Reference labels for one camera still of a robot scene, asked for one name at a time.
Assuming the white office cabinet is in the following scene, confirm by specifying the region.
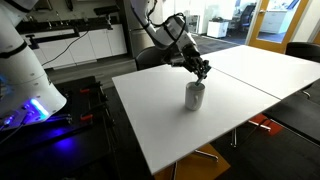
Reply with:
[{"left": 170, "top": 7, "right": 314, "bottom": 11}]
[{"left": 259, "top": 9, "right": 288, "bottom": 35}]

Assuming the black power cable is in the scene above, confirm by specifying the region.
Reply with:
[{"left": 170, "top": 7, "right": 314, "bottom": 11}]
[{"left": 41, "top": 29, "right": 90, "bottom": 67}]

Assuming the black chair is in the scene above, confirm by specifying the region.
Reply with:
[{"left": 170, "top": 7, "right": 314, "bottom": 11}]
[
  {"left": 134, "top": 45, "right": 174, "bottom": 72},
  {"left": 285, "top": 41, "right": 320, "bottom": 64},
  {"left": 262, "top": 92, "right": 320, "bottom": 146}
]

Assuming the orange table base plate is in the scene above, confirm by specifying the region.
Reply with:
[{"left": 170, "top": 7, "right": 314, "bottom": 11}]
[{"left": 248, "top": 113, "right": 285, "bottom": 137}]

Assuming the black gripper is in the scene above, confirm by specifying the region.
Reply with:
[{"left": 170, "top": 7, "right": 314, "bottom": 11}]
[{"left": 181, "top": 43, "right": 212, "bottom": 83}]

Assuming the white ceramic mug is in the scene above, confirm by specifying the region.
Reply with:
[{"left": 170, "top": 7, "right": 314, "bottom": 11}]
[{"left": 184, "top": 81, "right": 207, "bottom": 112}]

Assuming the black robot stand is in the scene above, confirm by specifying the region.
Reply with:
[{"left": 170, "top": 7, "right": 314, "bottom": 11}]
[{"left": 0, "top": 75, "right": 116, "bottom": 180}]

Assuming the metal table leg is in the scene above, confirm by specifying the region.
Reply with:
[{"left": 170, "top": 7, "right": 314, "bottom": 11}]
[
  {"left": 230, "top": 127, "right": 238, "bottom": 148},
  {"left": 169, "top": 149, "right": 220, "bottom": 180}
]

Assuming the dark office chair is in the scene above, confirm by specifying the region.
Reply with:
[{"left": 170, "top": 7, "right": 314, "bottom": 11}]
[{"left": 239, "top": 3, "right": 257, "bottom": 34}]

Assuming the orange black bar clamp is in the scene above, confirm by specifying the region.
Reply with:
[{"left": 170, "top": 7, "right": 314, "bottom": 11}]
[
  {"left": 49, "top": 101, "right": 109, "bottom": 124},
  {"left": 68, "top": 80, "right": 103, "bottom": 98}
]

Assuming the white kitchen cabinets dark counter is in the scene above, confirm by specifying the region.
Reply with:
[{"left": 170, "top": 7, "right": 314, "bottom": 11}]
[{"left": 14, "top": 14, "right": 128, "bottom": 70}]

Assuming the white low cabinet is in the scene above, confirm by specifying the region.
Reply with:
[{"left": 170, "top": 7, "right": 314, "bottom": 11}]
[{"left": 206, "top": 19, "right": 230, "bottom": 39}]

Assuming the black bar fixture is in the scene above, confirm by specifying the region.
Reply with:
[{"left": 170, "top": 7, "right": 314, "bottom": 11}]
[{"left": 24, "top": 27, "right": 81, "bottom": 51}]

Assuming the orange wooden glass door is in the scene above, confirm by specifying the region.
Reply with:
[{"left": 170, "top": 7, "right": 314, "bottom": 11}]
[{"left": 247, "top": 0, "right": 313, "bottom": 55}]

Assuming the stainless steel fridge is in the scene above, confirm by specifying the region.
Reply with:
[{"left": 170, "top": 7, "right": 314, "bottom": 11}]
[{"left": 123, "top": 0, "right": 168, "bottom": 59}]

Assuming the black robot wrist cable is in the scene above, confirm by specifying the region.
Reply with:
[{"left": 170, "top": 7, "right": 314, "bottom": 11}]
[{"left": 145, "top": 0, "right": 188, "bottom": 46}]

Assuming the black hanging tool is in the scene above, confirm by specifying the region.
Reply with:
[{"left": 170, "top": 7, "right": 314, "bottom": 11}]
[{"left": 65, "top": 0, "right": 75, "bottom": 12}]

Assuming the tan wooden board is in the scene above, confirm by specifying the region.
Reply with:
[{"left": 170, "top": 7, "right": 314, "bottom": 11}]
[{"left": 153, "top": 143, "right": 232, "bottom": 180}]

